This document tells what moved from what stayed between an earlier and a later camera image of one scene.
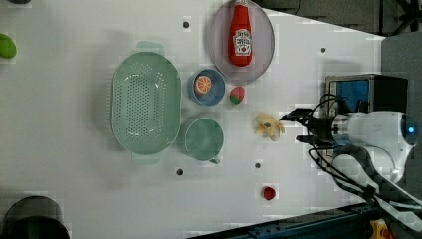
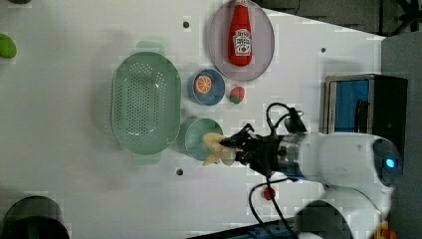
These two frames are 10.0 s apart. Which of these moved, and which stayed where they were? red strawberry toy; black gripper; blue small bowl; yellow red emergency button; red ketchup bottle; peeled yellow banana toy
Moved: peeled yellow banana toy; black gripper
Stayed: yellow red emergency button; red ketchup bottle; red strawberry toy; blue small bowl
